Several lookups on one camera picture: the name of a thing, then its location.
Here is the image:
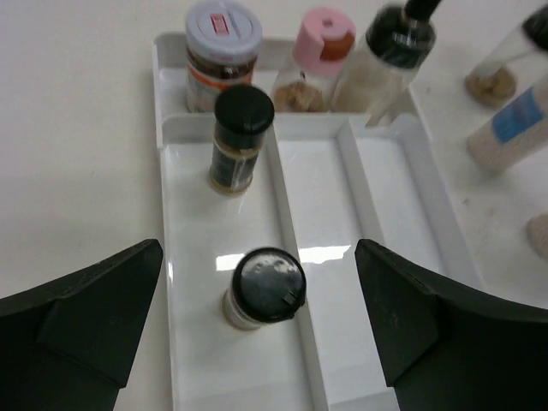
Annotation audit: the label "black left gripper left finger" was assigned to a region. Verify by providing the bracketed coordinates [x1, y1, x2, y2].
[1, 239, 164, 410]

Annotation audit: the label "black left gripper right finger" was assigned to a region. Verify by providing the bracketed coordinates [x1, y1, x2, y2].
[354, 239, 547, 410]

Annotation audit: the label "blue label silver cap bottle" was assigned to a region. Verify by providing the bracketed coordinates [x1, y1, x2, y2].
[526, 213, 548, 259]

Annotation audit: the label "dark spice bottle black cap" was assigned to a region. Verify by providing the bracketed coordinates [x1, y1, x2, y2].
[209, 84, 275, 195]

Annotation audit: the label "grinder jar white contents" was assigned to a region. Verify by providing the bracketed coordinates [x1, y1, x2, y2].
[331, 0, 440, 126]

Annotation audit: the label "pink cap spice jar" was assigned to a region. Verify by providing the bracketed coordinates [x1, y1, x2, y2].
[271, 7, 356, 113]

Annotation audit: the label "orange label silver cap jar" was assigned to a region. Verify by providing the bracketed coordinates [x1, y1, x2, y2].
[185, 1, 262, 112]

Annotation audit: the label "white divided organizer tray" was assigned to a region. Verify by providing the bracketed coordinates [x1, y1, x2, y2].
[152, 33, 480, 410]

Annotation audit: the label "grinder jar right black top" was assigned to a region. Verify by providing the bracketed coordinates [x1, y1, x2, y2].
[464, 5, 547, 108]

